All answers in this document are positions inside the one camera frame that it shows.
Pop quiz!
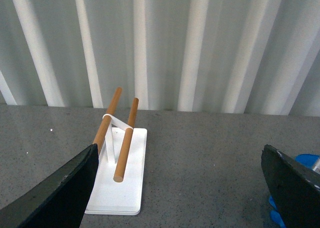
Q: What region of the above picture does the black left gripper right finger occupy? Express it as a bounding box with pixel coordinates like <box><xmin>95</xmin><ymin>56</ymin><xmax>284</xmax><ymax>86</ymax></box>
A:
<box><xmin>261</xmin><ymin>144</ymin><xmax>320</xmax><ymax>228</ymax></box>

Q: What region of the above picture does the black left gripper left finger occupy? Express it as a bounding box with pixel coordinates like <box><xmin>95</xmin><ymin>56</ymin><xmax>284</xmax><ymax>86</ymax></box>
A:
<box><xmin>0</xmin><ymin>144</ymin><xmax>99</xmax><ymax>228</ymax></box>

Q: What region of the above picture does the blue microfiber cloth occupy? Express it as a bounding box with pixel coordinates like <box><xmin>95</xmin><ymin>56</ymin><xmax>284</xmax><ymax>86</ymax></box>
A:
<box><xmin>268</xmin><ymin>154</ymin><xmax>320</xmax><ymax>228</ymax></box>

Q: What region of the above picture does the white rack with wooden bars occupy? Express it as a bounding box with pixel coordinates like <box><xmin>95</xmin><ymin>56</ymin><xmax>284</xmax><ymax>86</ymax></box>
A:
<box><xmin>85</xmin><ymin>87</ymin><xmax>147</xmax><ymax>216</ymax></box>

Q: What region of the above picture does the white pleated curtain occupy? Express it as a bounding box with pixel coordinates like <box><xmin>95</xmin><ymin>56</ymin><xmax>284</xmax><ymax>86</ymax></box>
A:
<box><xmin>0</xmin><ymin>0</ymin><xmax>320</xmax><ymax>116</ymax></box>

